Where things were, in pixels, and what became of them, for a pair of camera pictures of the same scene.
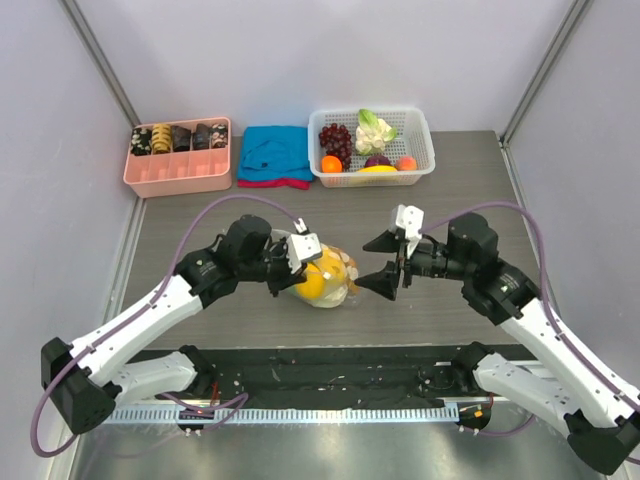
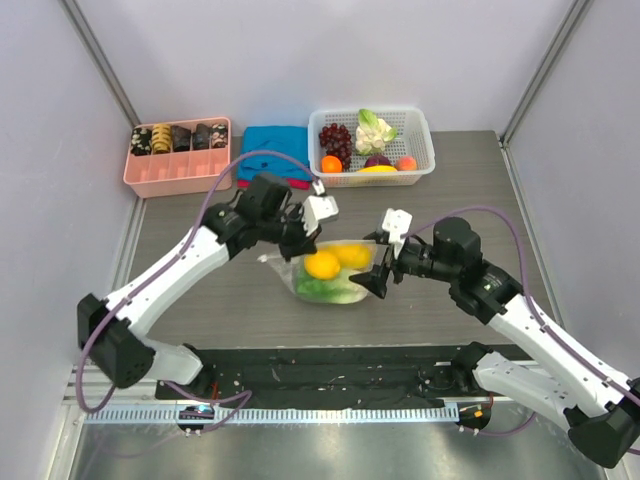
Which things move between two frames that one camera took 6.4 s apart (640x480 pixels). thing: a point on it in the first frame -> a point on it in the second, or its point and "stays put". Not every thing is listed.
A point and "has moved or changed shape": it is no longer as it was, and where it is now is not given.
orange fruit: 331,164 stays put
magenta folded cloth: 277,182 stays put
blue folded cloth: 275,152 stays put
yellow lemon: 313,288 -> 321,265
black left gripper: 288,279 -> 302,244
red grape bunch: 336,140 stays put
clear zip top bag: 330,280 has moved or changed shape
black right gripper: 401,261 stays put
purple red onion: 377,159 stays put
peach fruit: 406,163 stays put
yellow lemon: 333,265 -> 351,255
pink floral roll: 219,135 stays put
